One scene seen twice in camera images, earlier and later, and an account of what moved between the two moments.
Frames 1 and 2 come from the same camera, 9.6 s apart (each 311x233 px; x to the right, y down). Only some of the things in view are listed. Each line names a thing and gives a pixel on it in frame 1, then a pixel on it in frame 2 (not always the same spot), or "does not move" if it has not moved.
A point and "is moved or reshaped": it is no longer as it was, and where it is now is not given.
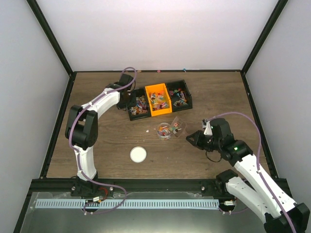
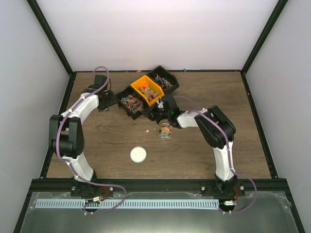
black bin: x=180 y=95 → x=166 y=79
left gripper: x=132 y=104 → x=112 y=101
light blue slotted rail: x=125 y=204 does not move
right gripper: x=197 y=142 → x=151 y=114
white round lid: x=138 y=154 does not move
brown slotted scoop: x=178 y=127 → x=136 y=105
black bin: x=142 y=108 is moved or reshaped
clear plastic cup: x=164 y=131 does not move
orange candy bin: x=160 y=102 is moved or reshaped
